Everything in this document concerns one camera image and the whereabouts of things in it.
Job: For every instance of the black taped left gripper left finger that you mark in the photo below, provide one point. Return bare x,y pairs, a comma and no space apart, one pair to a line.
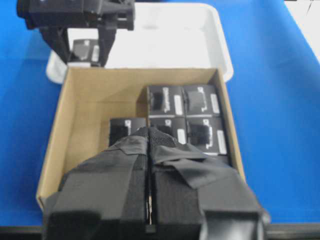
104,197

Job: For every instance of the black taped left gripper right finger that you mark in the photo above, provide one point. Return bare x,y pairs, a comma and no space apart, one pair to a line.
199,197

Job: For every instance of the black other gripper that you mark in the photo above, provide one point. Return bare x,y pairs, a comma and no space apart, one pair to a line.
53,17

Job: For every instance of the black box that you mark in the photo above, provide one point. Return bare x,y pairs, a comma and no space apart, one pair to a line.
175,127
201,100
123,127
207,134
165,101
85,53

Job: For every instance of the brown cardboard box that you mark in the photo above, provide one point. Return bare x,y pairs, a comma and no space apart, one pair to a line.
90,97

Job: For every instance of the white plastic tray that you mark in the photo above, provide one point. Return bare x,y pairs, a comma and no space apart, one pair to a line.
172,35

